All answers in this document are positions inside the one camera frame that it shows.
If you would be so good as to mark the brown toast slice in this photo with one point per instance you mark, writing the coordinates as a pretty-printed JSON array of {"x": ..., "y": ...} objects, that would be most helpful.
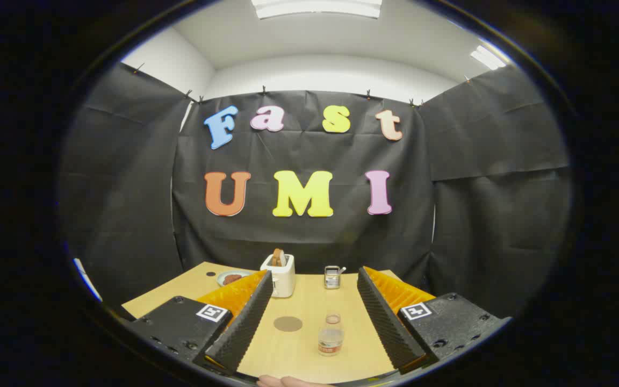
[{"x": 278, "y": 257}]

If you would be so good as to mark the clear juice bottle red label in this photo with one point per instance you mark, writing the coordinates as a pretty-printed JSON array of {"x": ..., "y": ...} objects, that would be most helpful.
[{"x": 331, "y": 338}]

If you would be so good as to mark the wooden table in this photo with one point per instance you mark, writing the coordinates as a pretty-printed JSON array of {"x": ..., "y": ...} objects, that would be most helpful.
[{"x": 309, "y": 306}]

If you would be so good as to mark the long ceiling light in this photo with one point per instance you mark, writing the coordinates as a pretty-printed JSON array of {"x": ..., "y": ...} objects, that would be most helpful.
[{"x": 317, "y": 7}]

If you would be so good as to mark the round brown coaster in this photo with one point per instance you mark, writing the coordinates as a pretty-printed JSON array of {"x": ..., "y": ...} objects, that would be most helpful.
[{"x": 288, "y": 323}]

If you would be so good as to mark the brown food piece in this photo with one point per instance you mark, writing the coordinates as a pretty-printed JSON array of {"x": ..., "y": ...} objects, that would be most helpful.
[{"x": 232, "y": 279}]

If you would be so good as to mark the small pale green plate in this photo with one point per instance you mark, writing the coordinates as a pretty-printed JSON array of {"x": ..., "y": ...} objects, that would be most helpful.
[{"x": 222, "y": 277}]

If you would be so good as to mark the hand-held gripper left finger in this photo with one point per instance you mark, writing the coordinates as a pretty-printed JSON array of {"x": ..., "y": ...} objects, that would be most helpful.
[{"x": 245, "y": 322}]

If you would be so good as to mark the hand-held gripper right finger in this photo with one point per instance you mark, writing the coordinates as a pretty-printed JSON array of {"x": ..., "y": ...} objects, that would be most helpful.
[{"x": 384, "y": 322}]

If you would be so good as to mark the small ceiling light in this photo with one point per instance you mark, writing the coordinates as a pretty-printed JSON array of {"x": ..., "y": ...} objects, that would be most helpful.
[{"x": 487, "y": 58}]

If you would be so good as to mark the white toaster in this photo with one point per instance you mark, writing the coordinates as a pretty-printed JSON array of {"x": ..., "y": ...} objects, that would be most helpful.
[{"x": 282, "y": 279}]

